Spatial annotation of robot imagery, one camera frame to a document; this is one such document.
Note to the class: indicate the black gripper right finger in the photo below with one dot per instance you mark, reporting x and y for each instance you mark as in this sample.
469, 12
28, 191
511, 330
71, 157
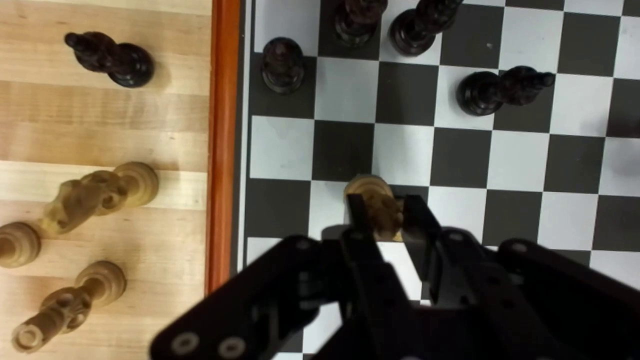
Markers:
532, 300

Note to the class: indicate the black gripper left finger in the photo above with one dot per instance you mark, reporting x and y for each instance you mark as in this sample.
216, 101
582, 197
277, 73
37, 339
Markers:
267, 300

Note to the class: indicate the beige chess piece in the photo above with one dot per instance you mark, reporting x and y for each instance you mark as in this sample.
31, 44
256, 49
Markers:
18, 245
382, 201

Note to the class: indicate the black chess piece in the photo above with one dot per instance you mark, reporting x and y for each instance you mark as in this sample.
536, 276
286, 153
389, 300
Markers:
126, 63
492, 93
283, 65
357, 21
420, 27

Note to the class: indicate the beige chess bishop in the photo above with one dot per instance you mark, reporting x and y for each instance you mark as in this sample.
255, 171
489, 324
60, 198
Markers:
80, 300

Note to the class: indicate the beige chess knight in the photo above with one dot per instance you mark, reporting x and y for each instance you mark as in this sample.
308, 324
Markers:
107, 193

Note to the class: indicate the checkered chessboard with red frame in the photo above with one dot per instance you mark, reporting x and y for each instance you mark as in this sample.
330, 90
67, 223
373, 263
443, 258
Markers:
406, 153

